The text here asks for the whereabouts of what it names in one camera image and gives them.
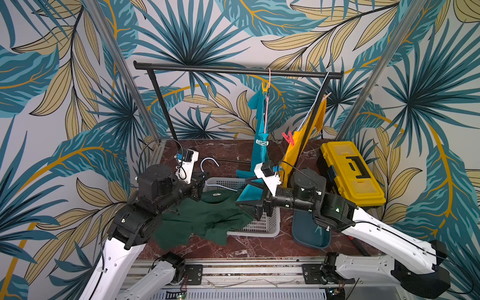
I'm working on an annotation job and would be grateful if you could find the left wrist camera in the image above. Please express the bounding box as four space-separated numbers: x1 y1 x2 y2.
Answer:
176 149 199 184

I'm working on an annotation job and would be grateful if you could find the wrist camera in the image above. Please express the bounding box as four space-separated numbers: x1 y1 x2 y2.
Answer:
254 161 281 197
176 149 199 184

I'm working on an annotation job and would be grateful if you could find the beige pink clothespin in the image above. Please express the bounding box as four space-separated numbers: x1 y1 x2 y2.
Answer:
321 92 332 101

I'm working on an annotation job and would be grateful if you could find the yellow black toolbox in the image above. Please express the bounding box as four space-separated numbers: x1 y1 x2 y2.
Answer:
319 141 386 208

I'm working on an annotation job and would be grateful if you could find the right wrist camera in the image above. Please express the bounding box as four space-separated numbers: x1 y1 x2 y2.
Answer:
254 161 281 197

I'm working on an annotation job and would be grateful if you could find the pink red clothespin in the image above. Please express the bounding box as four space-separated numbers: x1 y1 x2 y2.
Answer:
282 131 295 146

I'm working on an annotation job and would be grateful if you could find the yellow t-shirt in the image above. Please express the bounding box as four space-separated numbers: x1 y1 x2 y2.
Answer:
279 97 327 188

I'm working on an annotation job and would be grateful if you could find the black clothes rack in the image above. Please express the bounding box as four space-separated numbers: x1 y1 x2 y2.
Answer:
132 60 344 188

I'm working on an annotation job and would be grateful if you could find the left aluminium frame post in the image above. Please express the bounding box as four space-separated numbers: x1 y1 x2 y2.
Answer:
84 0 161 139

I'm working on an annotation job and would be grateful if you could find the dark teal plastic tray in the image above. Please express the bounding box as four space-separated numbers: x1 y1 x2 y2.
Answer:
292 211 331 249

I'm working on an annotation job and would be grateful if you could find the light blue wire hanger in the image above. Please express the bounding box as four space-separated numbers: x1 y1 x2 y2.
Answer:
200 157 244 192

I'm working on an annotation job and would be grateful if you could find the aluminium frame post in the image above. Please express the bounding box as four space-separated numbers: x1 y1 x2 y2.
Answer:
84 0 161 139
335 0 427 141

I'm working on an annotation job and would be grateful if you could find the pale blue wire hanger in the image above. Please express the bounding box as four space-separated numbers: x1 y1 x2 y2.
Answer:
294 73 330 130

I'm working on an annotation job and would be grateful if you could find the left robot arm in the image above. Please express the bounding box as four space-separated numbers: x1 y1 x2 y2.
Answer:
80 145 208 300

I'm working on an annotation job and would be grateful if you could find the turquoise printed t-shirt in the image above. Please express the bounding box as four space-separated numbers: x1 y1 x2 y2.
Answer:
237 92 270 202

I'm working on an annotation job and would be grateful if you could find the pink wire hanger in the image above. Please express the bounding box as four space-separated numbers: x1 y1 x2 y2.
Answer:
264 67 271 134

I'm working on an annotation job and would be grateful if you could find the dark green t-shirt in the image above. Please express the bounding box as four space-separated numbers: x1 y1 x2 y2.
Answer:
152 189 254 250

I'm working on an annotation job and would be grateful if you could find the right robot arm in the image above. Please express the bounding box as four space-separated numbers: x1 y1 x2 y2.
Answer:
236 161 451 299

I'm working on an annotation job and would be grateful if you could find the right aluminium frame post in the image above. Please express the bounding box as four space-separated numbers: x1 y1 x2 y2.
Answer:
335 0 427 141

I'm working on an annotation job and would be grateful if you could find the yellow clothespin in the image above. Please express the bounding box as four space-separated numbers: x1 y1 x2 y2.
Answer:
261 82 270 95

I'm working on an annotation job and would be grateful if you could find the grey perforated plastic basket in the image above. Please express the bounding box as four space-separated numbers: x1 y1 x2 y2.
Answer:
203 177 281 238

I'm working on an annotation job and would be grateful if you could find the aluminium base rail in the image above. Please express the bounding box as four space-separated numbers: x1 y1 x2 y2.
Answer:
87 256 380 300

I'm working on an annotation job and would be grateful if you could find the mint white clothespin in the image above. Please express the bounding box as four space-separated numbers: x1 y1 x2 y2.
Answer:
255 139 270 147

